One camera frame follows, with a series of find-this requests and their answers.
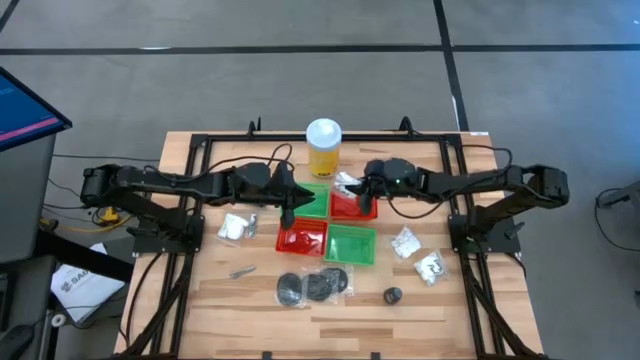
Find clear crinkled plastic bag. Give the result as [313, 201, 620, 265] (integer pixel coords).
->
[333, 171, 362, 199]

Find black floor cable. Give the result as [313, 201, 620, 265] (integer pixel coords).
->
[593, 186, 640, 254]

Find grey cabinet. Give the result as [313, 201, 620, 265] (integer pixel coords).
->
[0, 133, 58, 264]

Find white printed paper sheet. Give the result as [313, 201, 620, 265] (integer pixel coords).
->
[49, 242, 126, 324]

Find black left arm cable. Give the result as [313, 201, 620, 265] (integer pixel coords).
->
[144, 143, 295, 181]

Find white bag with black print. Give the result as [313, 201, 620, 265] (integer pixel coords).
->
[413, 249, 449, 287]

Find yellow floor cable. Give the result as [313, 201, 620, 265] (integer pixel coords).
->
[39, 205, 135, 235]

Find blue screen monitor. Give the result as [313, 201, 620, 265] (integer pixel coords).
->
[0, 67, 74, 152]

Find yellow disinfecting wipes canister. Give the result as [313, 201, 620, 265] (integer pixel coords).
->
[305, 117, 343, 179]

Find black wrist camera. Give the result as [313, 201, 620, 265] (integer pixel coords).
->
[382, 158, 419, 194]
[233, 161, 275, 194]

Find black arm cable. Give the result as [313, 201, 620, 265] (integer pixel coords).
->
[144, 143, 295, 181]
[385, 143, 514, 221]

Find bagged white cotton pads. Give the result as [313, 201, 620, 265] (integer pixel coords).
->
[390, 225, 423, 260]

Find green plastic slotted basket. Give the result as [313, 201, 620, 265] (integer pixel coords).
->
[292, 182, 332, 220]
[323, 223, 378, 267]

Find bagged white cotton balls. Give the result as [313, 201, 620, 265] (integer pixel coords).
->
[217, 212, 251, 247]

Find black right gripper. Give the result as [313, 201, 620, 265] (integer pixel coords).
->
[345, 157, 426, 217]

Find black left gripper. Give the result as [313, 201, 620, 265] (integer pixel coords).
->
[215, 160, 317, 232]

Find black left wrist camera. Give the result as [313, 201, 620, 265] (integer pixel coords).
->
[233, 161, 275, 194]

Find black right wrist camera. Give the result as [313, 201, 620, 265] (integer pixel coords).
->
[382, 158, 419, 194]

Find black metal table frame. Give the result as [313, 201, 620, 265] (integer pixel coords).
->
[117, 115, 549, 360]

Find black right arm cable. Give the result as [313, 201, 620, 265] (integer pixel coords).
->
[385, 143, 514, 221]

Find bagged black mesh pad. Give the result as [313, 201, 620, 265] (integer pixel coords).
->
[275, 271, 306, 309]
[319, 264, 355, 296]
[302, 269, 334, 304]

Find red plastic slotted basket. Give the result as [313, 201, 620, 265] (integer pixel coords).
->
[329, 188, 379, 222]
[275, 217, 330, 258]

